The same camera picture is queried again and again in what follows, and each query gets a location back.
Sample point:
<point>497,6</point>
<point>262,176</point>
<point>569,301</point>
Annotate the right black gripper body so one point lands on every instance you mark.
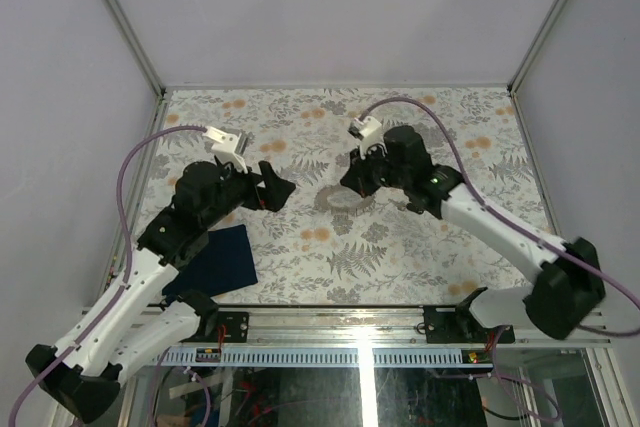
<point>386,174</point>

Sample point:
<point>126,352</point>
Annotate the dark blue cloth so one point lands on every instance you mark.
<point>225,265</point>

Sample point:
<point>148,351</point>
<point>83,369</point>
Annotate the aluminium frame post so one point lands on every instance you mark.
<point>134,46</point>
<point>538,42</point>

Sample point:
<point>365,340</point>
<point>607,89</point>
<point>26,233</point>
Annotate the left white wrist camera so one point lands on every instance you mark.
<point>228,147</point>

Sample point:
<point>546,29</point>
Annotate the aluminium front rail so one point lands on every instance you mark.
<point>331,326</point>

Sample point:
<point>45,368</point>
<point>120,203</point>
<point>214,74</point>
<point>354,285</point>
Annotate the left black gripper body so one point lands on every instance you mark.
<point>240,190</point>

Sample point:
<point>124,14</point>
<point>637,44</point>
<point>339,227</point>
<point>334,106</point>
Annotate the left aluminium frame post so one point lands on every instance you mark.
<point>134,46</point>

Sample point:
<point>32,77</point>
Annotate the silver keyring holder with rings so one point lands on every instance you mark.
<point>339,200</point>

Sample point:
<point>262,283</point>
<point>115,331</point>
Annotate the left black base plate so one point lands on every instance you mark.
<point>226,327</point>

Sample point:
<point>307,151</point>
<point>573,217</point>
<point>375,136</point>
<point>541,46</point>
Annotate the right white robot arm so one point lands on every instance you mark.
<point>559,293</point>

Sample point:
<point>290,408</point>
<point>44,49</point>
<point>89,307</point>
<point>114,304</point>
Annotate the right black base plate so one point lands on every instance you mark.
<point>444,325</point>

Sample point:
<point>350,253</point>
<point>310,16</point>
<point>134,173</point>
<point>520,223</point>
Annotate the slotted grey cable duct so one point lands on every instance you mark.
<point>239,356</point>

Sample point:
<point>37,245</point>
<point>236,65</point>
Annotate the floral patterned table mat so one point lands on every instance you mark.
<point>329,245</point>

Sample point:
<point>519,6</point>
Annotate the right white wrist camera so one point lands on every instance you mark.
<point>368,132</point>

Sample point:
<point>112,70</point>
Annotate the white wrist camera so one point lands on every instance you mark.
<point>368,132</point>
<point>228,147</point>

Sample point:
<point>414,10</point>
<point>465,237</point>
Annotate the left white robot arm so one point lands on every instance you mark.
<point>85,370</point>

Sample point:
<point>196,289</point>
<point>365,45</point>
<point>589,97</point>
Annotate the right aluminium frame post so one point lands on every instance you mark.
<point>538,42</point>

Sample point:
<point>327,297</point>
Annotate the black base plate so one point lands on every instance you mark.
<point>226,327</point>
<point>444,325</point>

